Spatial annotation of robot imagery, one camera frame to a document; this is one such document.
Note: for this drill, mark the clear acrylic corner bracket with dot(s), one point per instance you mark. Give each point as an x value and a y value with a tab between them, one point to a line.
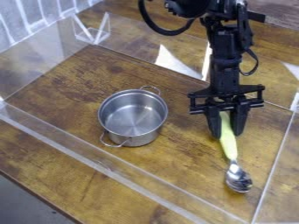
91	35

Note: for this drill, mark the clear acrylic enclosure wall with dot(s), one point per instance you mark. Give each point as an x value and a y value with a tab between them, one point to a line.
55	79

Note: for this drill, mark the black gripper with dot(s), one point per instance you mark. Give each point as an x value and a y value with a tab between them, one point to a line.
226	94

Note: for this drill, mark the small steel pot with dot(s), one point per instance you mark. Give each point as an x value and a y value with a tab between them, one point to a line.
133	115

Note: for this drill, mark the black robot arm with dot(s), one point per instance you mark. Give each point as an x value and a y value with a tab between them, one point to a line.
225	17

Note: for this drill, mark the green handled metal spoon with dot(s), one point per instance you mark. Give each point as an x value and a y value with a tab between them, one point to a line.
237	177

